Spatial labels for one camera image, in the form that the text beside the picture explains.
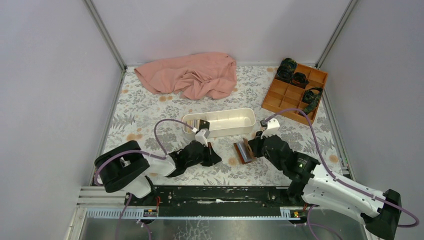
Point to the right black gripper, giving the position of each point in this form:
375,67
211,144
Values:
255,148

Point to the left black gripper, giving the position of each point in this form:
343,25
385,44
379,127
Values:
205,153

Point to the credit cards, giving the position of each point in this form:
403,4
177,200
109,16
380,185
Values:
246,150

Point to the brown leather card holder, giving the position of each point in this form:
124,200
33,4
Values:
243,153

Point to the white oblong plastic tray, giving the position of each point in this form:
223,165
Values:
224,123

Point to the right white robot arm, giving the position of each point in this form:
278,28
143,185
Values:
312,184

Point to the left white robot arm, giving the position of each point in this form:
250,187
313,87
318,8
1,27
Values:
126,167

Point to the stack of cards in tray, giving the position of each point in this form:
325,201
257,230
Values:
199,124

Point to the floral patterned table mat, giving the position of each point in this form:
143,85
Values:
154,121

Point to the wooden compartment organizer box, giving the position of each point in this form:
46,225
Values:
281,95

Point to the unrolled dark patterned tie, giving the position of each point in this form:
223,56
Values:
311,99

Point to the small rolled dark tie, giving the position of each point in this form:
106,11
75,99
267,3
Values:
299,80

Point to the large rolled dark tie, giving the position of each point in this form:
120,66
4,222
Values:
286,70

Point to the pink crumpled cloth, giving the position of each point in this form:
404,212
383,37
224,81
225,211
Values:
211,74

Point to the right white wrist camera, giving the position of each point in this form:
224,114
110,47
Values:
270,127

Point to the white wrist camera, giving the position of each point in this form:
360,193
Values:
202,135
270,127

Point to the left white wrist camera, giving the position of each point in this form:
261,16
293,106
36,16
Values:
202,135

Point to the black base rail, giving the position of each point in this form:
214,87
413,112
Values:
207,202

